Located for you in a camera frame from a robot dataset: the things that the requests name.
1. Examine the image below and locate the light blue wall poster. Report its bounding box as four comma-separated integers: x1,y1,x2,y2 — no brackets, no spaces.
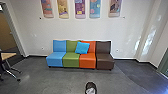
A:
88,0,102,19

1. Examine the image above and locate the brown sofa seat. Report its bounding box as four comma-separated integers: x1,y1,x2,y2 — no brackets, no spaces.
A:
95,40,116,72

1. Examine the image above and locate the blue sofa seat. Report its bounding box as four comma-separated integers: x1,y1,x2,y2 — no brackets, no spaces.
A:
45,39,68,69

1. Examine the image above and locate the blue cushion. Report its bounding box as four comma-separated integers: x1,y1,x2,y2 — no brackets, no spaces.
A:
74,41,91,55

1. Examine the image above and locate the purple wall poster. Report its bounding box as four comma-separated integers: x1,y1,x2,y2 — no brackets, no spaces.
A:
73,0,87,19

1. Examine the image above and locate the brown wooden door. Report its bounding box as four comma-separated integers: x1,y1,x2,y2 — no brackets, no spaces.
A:
0,11,18,53

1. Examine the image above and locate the orange sofa seat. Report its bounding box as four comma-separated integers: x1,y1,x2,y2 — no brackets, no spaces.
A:
78,40,98,70

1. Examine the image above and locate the black trash bag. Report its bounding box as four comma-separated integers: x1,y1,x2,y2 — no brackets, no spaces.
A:
84,81,98,94

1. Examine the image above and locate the yellow wall poster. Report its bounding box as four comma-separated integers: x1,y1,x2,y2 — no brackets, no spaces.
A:
56,0,70,19

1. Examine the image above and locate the orange and blue wall poster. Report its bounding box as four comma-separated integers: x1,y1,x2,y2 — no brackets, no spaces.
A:
40,0,55,19

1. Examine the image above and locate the pink and navy wall poster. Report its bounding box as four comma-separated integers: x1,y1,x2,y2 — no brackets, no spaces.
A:
108,0,123,18

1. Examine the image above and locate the black office chair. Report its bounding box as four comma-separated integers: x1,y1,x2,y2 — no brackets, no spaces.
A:
0,54,25,82

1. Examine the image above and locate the green framed glass door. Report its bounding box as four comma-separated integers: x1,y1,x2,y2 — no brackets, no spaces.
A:
156,49,168,79

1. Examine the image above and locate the green sofa seat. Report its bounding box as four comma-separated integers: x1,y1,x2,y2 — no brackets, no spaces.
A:
62,39,83,69

